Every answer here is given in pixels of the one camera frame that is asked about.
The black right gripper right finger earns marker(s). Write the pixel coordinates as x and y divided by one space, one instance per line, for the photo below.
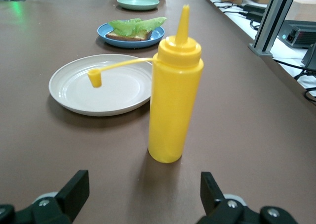
212 196

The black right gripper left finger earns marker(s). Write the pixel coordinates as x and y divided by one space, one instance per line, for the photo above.
74 194

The yellow squeeze bottle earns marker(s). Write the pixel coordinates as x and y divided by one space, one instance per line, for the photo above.
172 98

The brown bread slice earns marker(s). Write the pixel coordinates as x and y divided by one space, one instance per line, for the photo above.
128 37

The green lettuce leaf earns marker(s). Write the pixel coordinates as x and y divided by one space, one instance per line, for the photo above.
130 26

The beige plate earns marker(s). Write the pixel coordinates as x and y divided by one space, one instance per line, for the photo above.
98 95

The blue plate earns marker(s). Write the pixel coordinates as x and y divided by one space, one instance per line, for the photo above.
133 44

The green plate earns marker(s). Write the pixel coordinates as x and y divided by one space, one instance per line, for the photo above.
138 2

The black electronic device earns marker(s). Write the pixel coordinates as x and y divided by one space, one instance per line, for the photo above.
311 57

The grey power supply unit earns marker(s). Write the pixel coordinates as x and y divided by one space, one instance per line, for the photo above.
303 33

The black power adapter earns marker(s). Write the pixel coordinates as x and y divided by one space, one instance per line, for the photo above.
254 10

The aluminium frame post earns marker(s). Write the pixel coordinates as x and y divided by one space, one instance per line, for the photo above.
274 21

